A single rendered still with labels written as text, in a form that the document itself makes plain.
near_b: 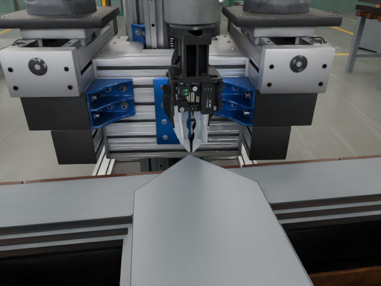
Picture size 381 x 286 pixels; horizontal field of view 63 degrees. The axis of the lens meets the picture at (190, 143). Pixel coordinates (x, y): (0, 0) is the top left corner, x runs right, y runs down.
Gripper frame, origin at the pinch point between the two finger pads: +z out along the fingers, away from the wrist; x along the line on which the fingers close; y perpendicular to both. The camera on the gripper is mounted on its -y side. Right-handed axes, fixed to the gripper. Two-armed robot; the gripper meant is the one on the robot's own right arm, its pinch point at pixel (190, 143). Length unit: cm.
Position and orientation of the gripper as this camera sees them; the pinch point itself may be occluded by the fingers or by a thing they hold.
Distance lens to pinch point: 55.0
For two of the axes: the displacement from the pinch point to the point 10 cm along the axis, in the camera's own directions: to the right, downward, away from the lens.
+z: 0.0, 8.7, 4.9
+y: 1.3, 4.8, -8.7
